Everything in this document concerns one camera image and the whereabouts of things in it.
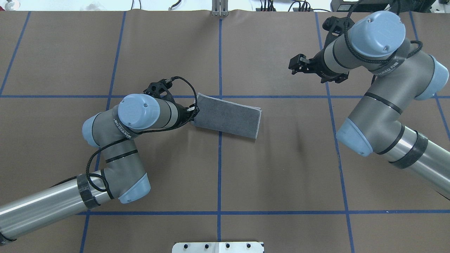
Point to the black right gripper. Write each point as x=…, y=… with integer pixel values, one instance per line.
x=317, y=63

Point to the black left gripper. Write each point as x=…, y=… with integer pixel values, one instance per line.
x=182, y=115

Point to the pink towel with grey back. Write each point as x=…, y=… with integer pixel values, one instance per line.
x=229, y=117

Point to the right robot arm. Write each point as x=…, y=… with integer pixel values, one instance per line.
x=403, y=73

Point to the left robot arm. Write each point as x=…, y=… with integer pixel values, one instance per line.
x=114, y=171

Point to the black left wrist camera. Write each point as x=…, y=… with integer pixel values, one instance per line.
x=160, y=90

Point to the aluminium frame post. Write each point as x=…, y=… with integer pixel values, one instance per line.
x=220, y=8

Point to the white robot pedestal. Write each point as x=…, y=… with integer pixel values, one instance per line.
x=219, y=247

